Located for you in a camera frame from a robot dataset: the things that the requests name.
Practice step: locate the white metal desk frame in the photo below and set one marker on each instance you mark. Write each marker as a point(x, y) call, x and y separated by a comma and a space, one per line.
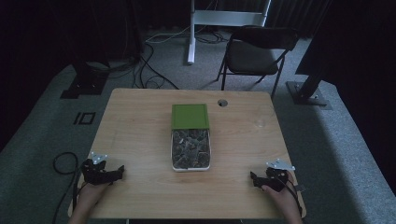
point(218, 18)

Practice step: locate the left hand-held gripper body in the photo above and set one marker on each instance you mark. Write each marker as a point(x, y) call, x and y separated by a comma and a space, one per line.
point(93, 174)

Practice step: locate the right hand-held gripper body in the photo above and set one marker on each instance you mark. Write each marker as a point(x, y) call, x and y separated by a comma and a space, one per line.
point(275, 179)

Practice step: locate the white box of dark pieces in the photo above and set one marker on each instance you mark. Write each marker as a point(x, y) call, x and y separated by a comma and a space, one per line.
point(190, 149)

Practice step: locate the person's right hand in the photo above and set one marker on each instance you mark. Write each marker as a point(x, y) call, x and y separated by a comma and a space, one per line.
point(281, 199)

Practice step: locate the clear glass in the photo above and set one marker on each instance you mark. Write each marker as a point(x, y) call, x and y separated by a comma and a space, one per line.
point(259, 122)

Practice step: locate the black folding chair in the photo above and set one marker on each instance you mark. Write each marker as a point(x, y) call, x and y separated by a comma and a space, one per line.
point(253, 56)

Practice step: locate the black stand with base plate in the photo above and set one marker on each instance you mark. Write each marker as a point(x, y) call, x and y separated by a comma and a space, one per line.
point(87, 77)
point(311, 84)

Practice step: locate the green box lid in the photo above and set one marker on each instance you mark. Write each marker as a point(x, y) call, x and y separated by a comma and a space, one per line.
point(190, 116)

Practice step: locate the person's left hand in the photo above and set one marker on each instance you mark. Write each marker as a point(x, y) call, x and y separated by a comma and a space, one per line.
point(91, 193)

